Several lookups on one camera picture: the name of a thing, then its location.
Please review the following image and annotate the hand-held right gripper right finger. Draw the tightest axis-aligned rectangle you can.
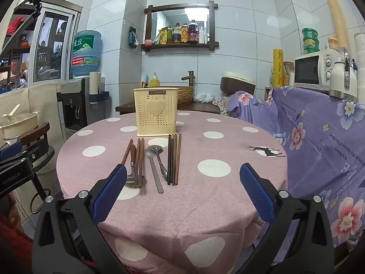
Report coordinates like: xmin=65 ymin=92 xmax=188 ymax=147
xmin=240 ymin=163 xmax=335 ymax=274

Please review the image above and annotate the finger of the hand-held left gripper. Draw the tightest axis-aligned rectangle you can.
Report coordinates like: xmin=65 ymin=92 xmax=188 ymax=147
xmin=0 ymin=142 xmax=23 ymax=162
xmin=16 ymin=138 xmax=50 ymax=164

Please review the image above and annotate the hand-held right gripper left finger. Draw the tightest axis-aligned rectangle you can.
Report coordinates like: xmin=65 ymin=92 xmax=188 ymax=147
xmin=32 ymin=163 xmax=128 ymax=274

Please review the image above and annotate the brown wooden chopstick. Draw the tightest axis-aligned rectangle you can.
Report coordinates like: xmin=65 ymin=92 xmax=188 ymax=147
xmin=175 ymin=133 xmax=182 ymax=185
xmin=138 ymin=138 xmax=145 ymax=188
xmin=135 ymin=138 xmax=141 ymax=188
xmin=121 ymin=139 xmax=133 ymax=166
xmin=172 ymin=134 xmax=178 ymax=185

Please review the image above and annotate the beige perforated utensil holder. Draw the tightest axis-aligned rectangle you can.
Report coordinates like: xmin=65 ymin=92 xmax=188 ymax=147
xmin=133 ymin=87 xmax=179 ymax=137

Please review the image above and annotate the small wooden stand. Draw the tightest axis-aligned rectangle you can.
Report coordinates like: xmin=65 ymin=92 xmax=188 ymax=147
xmin=17 ymin=122 xmax=51 ymax=147

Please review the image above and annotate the cream cooking pot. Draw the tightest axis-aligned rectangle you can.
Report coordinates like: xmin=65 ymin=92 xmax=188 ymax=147
xmin=0 ymin=111 xmax=39 ymax=141

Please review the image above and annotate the cream ladle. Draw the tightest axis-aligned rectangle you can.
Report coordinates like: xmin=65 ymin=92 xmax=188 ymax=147
xmin=3 ymin=104 xmax=21 ymax=118

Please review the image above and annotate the beige cloth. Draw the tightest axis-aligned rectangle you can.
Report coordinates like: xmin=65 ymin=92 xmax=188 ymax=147
xmin=0 ymin=83 xmax=65 ymax=177

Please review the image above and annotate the blue cup holder tray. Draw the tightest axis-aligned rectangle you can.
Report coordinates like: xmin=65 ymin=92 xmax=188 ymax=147
xmin=88 ymin=91 xmax=110 ymax=104

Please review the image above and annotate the purple floral cloth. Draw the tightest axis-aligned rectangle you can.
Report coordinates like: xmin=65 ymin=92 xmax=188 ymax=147
xmin=227 ymin=86 xmax=365 ymax=247

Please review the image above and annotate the white paper cup tube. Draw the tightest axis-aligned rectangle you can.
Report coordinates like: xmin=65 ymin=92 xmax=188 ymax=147
xmin=89 ymin=72 xmax=101 ymax=95

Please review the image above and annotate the brown floral cloth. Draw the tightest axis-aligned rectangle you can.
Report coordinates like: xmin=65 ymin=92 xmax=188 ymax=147
xmin=212 ymin=94 xmax=237 ymax=117

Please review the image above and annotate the dark wooden vanity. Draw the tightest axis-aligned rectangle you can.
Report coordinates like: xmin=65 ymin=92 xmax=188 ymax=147
xmin=115 ymin=102 xmax=220 ymax=116

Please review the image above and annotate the brown and white rice cooker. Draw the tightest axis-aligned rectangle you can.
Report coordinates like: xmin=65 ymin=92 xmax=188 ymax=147
xmin=220 ymin=71 xmax=256 ymax=95

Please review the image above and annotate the blue water jug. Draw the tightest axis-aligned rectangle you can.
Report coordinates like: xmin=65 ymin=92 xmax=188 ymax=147
xmin=70 ymin=30 xmax=102 ymax=78

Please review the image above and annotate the glass jar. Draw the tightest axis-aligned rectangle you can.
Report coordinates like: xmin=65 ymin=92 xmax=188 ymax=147
xmin=284 ymin=61 xmax=294 ymax=87

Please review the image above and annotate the woven-look sink basin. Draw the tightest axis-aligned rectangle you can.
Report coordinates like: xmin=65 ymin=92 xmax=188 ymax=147
xmin=160 ymin=86 xmax=194 ymax=105

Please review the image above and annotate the yellow wrap roll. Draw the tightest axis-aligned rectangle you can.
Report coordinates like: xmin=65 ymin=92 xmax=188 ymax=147
xmin=273 ymin=48 xmax=284 ymax=87

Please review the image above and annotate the white microwave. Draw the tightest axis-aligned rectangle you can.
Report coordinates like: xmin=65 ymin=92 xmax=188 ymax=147
xmin=294 ymin=52 xmax=340 ymax=92

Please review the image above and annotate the bronze faucet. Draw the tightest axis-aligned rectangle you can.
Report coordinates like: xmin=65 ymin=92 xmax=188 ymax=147
xmin=181 ymin=71 xmax=197 ymax=87

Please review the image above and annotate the white kettle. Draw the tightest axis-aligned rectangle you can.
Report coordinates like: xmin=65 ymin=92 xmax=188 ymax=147
xmin=329 ymin=48 xmax=358 ymax=102

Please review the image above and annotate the white cup stack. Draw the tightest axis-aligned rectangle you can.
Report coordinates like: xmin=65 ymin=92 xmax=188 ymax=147
xmin=354 ymin=33 xmax=365 ymax=103

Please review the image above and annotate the tall paper cup stack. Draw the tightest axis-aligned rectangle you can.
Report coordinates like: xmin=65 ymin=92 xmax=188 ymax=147
xmin=323 ymin=0 xmax=347 ymax=53

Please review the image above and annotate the wood-framed mirror shelf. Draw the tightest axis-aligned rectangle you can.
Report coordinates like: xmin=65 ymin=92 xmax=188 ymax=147
xmin=141 ymin=1 xmax=219 ymax=52

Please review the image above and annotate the green wall packet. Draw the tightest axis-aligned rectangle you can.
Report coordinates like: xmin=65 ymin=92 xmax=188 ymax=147
xmin=127 ymin=26 xmax=138 ymax=49

